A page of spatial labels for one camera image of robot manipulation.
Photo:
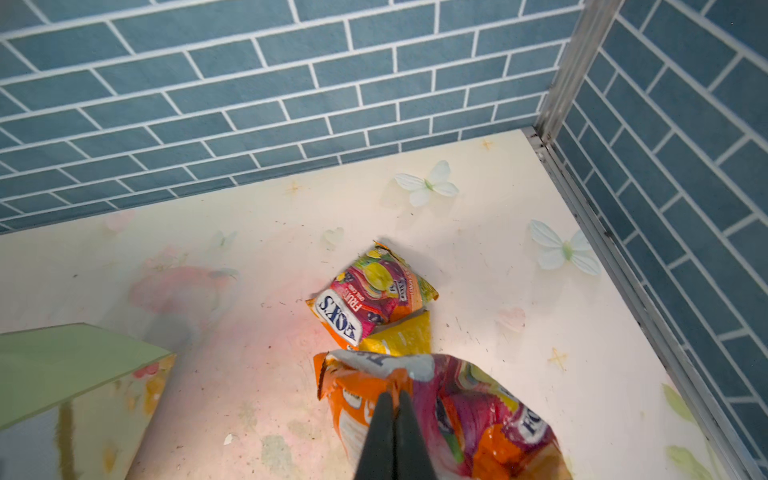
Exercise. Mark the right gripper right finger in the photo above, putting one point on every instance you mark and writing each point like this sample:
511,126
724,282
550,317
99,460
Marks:
412,461

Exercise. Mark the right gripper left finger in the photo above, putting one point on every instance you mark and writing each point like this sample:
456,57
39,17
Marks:
377,460

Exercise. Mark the multicolour snack packet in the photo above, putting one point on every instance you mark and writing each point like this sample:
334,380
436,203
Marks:
473,427

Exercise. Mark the yellow snack packet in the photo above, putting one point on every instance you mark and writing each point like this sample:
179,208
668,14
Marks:
410,336

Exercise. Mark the orange snack packet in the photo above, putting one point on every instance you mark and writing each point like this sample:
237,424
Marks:
375,291

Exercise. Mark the colourful paper gift bag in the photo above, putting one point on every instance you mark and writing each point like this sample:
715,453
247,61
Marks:
76,401

